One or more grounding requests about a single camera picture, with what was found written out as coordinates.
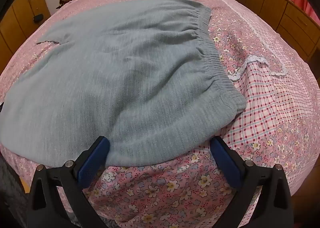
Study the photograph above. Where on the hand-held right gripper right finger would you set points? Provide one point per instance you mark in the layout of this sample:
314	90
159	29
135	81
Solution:
226	163

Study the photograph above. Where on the small black device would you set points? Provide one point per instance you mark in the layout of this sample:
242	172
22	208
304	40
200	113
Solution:
37	18

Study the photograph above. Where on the grey-blue pants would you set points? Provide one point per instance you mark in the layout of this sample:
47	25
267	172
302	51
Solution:
125	80

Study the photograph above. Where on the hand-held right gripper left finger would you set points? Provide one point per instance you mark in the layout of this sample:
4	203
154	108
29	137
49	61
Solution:
93	163

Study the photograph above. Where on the pink floral bed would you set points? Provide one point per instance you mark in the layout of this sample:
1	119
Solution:
262	105

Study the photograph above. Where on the wooden dresser with drawers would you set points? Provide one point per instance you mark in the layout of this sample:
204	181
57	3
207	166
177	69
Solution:
275	5

